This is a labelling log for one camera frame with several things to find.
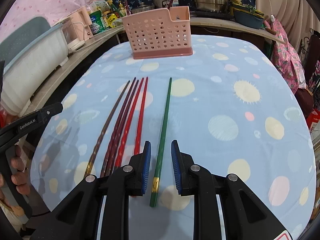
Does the green chopstick single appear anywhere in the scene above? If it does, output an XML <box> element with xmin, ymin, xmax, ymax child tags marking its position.
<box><xmin>149</xmin><ymin>78</ymin><xmax>172</xmax><ymax>207</ymax></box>

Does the dark red chopstick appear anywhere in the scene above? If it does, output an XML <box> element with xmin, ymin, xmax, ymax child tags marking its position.
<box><xmin>105</xmin><ymin>80</ymin><xmax>139</xmax><ymax>176</ymax></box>

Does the dark maroon chopstick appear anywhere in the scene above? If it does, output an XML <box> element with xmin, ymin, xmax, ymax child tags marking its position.
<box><xmin>124</xmin><ymin>0</ymin><xmax>130</xmax><ymax>16</ymax></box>
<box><xmin>100</xmin><ymin>78</ymin><xmax>136</xmax><ymax>178</ymax></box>

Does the brown chopstick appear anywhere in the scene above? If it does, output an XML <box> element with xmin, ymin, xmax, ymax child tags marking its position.
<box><xmin>84</xmin><ymin>80</ymin><xmax>130</xmax><ymax>178</ymax></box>

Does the green chopstick group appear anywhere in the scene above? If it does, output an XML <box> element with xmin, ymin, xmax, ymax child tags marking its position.
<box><xmin>105</xmin><ymin>0</ymin><xmax>123</xmax><ymax>17</ymax></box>

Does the person's left hand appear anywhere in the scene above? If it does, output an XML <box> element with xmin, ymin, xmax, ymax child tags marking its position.
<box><xmin>1</xmin><ymin>145</ymin><xmax>30</xmax><ymax>211</ymax></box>

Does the white dish drainer bin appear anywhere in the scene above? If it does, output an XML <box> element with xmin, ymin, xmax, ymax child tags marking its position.
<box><xmin>1</xmin><ymin>17</ymin><xmax>68</xmax><ymax>115</ymax></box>

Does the blue planet pattern tablecloth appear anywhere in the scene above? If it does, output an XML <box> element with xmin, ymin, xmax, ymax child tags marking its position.
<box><xmin>30</xmin><ymin>35</ymin><xmax>316</xmax><ymax>239</ymax></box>

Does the pink electric kettle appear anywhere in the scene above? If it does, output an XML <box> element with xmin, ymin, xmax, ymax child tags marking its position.
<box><xmin>70</xmin><ymin>6</ymin><xmax>93</xmax><ymax>41</ymax></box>

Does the green tin can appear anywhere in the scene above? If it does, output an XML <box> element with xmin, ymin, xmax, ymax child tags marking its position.
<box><xmin>89</xmin><ymin>10</ymin><xmax>106</xmax><ymax>35</ymax></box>

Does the yellow soap bottle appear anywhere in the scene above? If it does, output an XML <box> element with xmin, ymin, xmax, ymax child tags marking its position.
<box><xmin>119</xmin><ymin>2</ymin><xmax>126</xmax><ymax>16</ymax></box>

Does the pink perforated utensil holder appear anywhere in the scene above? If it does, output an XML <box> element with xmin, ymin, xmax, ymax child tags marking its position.
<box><xmin>122</xmin><ymin>6</ymin><xmax>193</xmax><ymax>60</ymax></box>

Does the pink floral hanging garment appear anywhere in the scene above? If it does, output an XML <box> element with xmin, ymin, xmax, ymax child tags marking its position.
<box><xmin>264</xmin><ymin>19</ymin><xmax>306</xmax><ymax>94</ymax></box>

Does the small steel lidded pot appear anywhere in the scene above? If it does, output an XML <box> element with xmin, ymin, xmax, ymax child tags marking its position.
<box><xmin>131</xmin><ymin>2</ymin><xmax>155</xmax><ymax>14</ymax></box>

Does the blue bowl stack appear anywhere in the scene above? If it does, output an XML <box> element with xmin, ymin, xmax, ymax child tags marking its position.
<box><xmin>230</xmin><ymin>4</ymin><xmax>264</xmax><ymax>29</ymax></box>

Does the beige curtain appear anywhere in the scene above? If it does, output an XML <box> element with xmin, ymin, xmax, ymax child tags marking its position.
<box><xmin>255</xmin><ymin>0</ymin><xmax>319</xmax><ymax>47</ymax></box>

